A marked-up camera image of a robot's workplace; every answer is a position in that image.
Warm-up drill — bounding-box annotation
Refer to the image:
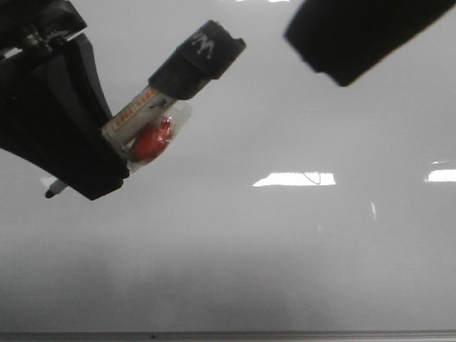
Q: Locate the grey aluminium whiteboard frame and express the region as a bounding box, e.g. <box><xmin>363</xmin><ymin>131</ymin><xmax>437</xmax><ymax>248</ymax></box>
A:
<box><xmin>1</xmin><ymin>330</ymin><xmax>455</xmax><ymax>341</ymax></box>

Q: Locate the black white whiteboard marker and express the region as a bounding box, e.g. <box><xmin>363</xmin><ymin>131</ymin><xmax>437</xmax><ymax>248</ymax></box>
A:
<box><xmin>45</xmin><ymin>20</ymin><xmax>246</xmax><ymax>200</ymax></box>

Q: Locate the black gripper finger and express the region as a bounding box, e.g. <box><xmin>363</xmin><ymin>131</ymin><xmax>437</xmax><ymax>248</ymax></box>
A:
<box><xmin>284</xmin><ymin>0</ymin><xmax>455</xmax><ymax>86</ymax></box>

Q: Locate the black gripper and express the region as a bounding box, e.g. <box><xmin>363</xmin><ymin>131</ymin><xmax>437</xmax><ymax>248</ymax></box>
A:
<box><xmin>1</xmin><ymin>1</ymin><xmax>129</xmax><ymax>200</ymax></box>

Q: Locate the red tape-wrapped object on marker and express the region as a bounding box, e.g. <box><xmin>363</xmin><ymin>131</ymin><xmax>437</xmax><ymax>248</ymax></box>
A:
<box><xmin>126</xmin><ymin>103</ymin><xmax>192</xmax><ymax>172</ymax></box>

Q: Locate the white whiteboard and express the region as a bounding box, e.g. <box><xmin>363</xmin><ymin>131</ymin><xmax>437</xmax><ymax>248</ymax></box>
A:
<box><xmin>1</xmin><ymin>1</ymin><xmax>455</xmax><ymax>332</ymax></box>

